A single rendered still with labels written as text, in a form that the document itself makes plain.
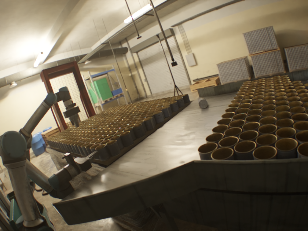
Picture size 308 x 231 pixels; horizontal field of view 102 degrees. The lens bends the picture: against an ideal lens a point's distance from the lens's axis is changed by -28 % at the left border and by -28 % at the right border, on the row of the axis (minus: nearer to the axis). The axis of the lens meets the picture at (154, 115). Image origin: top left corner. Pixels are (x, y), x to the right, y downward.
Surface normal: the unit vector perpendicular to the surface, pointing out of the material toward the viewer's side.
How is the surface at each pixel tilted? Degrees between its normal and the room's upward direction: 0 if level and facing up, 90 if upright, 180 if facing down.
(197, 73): 90
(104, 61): 90
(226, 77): 92
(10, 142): 83
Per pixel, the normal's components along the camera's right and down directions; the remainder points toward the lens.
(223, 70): -0.57, 0.36
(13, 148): 0.84, -0.34
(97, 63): 0.74, -0.11
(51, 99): 0.46, 0.05
